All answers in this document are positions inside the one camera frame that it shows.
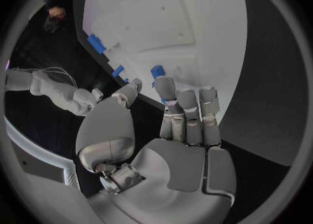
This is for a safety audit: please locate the white task board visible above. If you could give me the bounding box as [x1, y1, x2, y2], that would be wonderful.
[81, 0, 249, 125]

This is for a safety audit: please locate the white cable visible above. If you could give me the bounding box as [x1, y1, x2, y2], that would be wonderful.
[13, 66, 78, 89]

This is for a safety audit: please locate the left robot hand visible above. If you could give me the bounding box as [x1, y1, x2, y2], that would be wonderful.
[75, 76, 237, 224]

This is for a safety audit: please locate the person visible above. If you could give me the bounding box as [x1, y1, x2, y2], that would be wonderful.
[43, 5, 69, 33]

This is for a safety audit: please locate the thick blue cylinder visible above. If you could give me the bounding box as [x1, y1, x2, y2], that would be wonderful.
[87, 33, 107, 54]

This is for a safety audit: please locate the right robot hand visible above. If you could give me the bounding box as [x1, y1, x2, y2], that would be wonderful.
[71, 88, 105, 116]

